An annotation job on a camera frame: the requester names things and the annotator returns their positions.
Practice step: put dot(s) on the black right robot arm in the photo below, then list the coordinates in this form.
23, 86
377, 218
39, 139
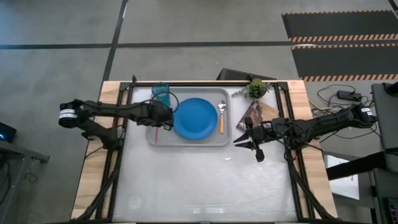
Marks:
329, 124

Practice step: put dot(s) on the black device with blue light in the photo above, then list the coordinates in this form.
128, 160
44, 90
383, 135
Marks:
6, 132

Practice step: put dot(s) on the illustrated brown book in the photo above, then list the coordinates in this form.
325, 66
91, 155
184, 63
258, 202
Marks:
261, 110

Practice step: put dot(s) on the grey plastic tray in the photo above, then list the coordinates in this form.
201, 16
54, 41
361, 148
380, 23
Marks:
192, 92

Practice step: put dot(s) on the blue round plate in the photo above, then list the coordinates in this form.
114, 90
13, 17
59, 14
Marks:
195, 119

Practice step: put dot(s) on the glossy white table mat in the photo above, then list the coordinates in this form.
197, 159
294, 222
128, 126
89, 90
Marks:
186, 186

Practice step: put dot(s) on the black power adapter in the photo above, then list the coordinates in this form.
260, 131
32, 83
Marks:
348, 95

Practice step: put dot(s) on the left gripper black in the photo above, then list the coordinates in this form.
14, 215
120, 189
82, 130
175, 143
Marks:
157, 115

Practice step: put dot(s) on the black diagonal beam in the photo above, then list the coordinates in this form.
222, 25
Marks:
354, 166

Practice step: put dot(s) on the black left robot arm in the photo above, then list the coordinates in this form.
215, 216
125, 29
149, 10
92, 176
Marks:
109, 109

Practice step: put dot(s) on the black object on desk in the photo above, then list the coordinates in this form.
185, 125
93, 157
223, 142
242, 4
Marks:
392, 88

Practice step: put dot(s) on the black flat object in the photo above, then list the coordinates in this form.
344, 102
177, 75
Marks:
236, 74

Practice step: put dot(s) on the white panel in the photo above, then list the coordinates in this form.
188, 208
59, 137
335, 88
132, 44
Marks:
345, 186

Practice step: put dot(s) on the black hazard-striped floor mat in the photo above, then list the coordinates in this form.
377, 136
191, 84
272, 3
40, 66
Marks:
335, 25
342, 60

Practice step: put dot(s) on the black aluminium table frame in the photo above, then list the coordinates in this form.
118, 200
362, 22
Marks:
202, 83

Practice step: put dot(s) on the teal faceted plastic cup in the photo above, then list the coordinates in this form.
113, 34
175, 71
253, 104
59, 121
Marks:
160, 93

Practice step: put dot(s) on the grey side table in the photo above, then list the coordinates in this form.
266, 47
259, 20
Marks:
18, 150

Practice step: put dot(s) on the grey desk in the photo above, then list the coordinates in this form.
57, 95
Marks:
387, 130

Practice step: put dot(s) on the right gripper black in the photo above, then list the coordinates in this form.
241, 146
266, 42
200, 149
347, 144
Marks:
267, 133

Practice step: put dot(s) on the small green potted plant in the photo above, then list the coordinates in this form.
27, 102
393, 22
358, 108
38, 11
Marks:
257, 88

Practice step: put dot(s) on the dark grey cabinet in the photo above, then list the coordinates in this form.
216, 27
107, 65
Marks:
385, 193

